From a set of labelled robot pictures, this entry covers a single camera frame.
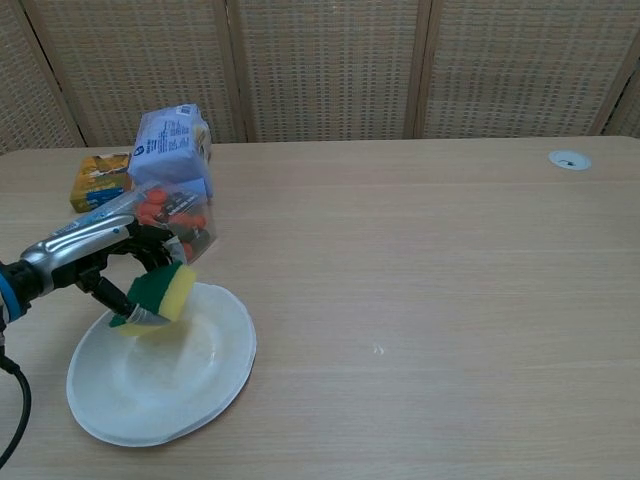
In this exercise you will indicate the white round plate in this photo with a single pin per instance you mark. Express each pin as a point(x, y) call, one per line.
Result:
point(170, 385)

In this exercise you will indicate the printed cylindrical roll in plastic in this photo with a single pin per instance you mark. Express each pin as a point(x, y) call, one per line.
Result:
point(107, 210)

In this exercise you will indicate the woven rattan folding screen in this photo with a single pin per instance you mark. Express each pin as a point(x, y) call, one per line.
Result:
point(330, 65)

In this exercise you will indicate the blue plastic-wrapped tissue pack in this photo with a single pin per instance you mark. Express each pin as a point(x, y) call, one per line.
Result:
point(167, 150)

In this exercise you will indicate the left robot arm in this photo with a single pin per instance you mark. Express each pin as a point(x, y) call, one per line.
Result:
point(10, 295)

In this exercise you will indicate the yellow snack packet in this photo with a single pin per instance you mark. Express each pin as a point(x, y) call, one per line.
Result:
point(97, 182)

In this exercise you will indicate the green and yellow sponge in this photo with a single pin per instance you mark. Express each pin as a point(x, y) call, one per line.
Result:
point(165, 295)

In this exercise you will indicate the left silver and black robot hand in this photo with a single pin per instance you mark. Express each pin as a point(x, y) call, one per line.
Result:
point(85, 245)

